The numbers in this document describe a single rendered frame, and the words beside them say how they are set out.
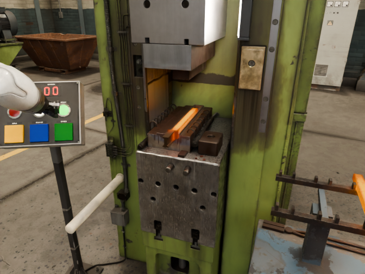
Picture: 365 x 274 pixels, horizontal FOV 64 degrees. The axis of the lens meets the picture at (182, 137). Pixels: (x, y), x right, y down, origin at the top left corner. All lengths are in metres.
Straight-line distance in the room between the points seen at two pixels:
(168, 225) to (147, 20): 0.91
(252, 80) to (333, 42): 5.18
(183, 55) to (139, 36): 0.19
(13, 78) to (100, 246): 1.56
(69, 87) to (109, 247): 1.20
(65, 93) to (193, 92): 0.70
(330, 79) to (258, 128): 5.21
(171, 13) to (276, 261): 0.96
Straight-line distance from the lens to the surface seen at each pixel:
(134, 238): 1.92
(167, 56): 1.17
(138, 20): 1.21
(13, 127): 1.40
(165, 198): 1.36
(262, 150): 1.35
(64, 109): 1.35
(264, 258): 1.16
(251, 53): 1.22
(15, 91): 0.85
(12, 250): 2.38
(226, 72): 1.62
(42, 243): 2.35
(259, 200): 1.50
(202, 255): 1.51
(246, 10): 1.19
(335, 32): 6.36
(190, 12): 1.13
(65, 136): 1.33
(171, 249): 1.55
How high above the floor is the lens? 1.49
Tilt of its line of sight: 24 degrees down
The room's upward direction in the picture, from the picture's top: straight up
